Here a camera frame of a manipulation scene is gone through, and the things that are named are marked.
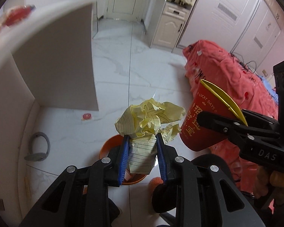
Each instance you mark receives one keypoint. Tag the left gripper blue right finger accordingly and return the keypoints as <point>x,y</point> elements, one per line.
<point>204,196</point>

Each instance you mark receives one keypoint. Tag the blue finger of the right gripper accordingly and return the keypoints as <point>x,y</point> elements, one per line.
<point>214,126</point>
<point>257,120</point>

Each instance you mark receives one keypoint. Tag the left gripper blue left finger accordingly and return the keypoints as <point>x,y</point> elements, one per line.
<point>79,197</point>

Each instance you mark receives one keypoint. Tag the red paper cup gold rim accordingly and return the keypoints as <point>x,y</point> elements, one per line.
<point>210,98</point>

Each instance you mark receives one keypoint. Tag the yellow lined paper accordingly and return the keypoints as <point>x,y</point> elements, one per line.
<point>142,123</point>

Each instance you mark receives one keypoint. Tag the orange trash bin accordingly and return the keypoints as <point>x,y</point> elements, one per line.
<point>117,149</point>

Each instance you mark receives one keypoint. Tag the red bed cover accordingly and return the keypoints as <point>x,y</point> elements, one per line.
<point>207,60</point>

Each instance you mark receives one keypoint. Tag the white wardrobe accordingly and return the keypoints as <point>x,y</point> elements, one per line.
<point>253,30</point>

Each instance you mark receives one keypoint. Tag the cream small cabinet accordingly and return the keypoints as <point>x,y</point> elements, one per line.
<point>166,25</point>

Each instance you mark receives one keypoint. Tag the white room door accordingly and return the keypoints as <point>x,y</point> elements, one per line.
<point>127,10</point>

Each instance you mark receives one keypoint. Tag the red apple shaped object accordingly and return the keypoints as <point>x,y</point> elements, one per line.
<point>17,14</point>

